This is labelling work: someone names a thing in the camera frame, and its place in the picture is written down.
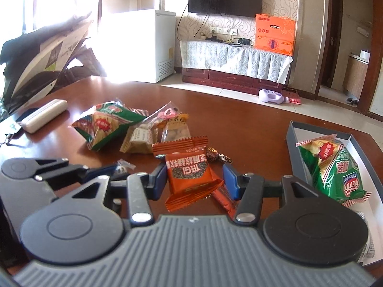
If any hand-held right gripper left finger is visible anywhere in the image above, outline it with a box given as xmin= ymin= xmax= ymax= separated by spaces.
xmin=55 ymin=164 xmax=167 ymax=228

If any white chest freezer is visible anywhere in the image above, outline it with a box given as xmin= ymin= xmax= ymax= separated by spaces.
xmin=100 ymin=9 xmax=176 ymax=83

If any white glasses case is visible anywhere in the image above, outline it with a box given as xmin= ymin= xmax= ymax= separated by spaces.
xmin=22 ymin=99 xmax=68 ymax=133

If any green snack bag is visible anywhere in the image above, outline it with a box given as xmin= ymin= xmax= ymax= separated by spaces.
xmin=70 ymin=98 xmax=149 ymax=152
xmin=296 ymin=135 xmax=372 ymax=207

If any golden brown snack packet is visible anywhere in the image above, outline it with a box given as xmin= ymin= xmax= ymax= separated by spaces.
xmin=120 ymin=123 xmax=155 ymax=155

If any small clear wrapper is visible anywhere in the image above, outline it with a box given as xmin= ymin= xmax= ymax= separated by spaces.
xmin=116 ymin=159 xmax=134 ymax=174

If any black white electric scooter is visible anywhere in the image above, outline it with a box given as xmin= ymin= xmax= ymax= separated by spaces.
xmin=0 ymin=11 xmax=107 ymax=114

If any wooden kitchen cabinet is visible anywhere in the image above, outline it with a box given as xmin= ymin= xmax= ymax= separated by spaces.
xmin=342 ymin=53 xmax=369 ymax=100

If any orange gift box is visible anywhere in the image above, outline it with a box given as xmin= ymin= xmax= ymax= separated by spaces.
xmin=254 ymin=14 xmax=297 ymax=56

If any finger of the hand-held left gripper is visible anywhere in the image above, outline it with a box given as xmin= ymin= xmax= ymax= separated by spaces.
xmin=34 ymin=157 xmax=119 ymax=192

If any clear pink snack packet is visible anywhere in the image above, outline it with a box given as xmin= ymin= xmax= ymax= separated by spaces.
xmin=143 ymin=102 xmax=180 ymax=127

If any clear yellow peanut packet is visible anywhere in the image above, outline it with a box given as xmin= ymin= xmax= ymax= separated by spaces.
xmin=161 ymin=114 xmax=192 ymax=143

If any orange snack packet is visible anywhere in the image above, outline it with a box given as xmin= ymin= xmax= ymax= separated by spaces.
xmin=152 ymin=137 xmax=225 ymax=213

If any brown foil chocolate candy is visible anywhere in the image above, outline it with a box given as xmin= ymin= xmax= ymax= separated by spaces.
xmin=207 ymin=146 xmax=233 ymax=164

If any purple white bottle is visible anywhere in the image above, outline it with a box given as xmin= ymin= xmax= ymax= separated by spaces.
xmin=259 ymin=89 xmax=290 ymax=105

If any tv cabinet with white cloth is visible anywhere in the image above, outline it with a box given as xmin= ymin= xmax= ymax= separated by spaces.
xmin=179 ymin=39 xmax=293 ymax=83

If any grey cardboard box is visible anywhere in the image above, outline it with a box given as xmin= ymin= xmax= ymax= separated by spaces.
xmin=287 ymin=120 xmax=378 ymax=267

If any printed paper sheet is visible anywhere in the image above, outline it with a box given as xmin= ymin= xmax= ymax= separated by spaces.
xmin=357 ymin=212 xmax=376 ymax=264

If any dark wooden door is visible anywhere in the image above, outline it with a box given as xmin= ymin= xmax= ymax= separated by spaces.
xmin=322 ymin=0 xmax=343 ymax=77

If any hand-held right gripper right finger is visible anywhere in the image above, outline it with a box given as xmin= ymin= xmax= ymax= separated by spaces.
xmin=222 ymin=164 xmax=334 ymax=225

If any red stick packet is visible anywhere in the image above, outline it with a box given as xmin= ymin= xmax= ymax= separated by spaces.
xmin=211 ymin=185 xmax=240 ymax=219

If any wooden television cabinet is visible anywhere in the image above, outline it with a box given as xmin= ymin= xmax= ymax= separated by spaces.
xmin=182 ymin=66 xmax=288 ymax=96

